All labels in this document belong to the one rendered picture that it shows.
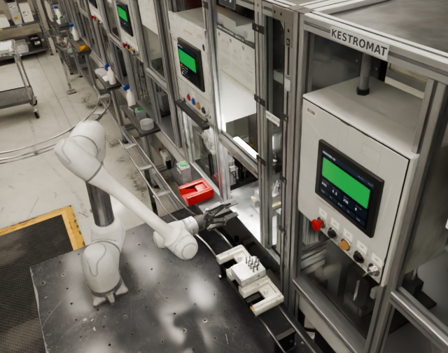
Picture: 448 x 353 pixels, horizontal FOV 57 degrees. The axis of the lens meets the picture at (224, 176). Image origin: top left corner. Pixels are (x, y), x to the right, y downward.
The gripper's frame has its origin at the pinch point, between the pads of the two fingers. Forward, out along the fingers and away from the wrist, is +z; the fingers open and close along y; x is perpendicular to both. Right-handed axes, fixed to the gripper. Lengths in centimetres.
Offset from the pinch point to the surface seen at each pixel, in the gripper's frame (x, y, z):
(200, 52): 27, 72, 3
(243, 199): 13.3, -9.3, 14.1
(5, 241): 168, -100, -128
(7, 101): 406, -76, -99
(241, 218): 0.8, -9.2, 5.1
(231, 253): -15.1, -12.2, -9.6
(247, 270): -31.8, -7.4, -10.3
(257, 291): -38.9, -14.9, -9.3
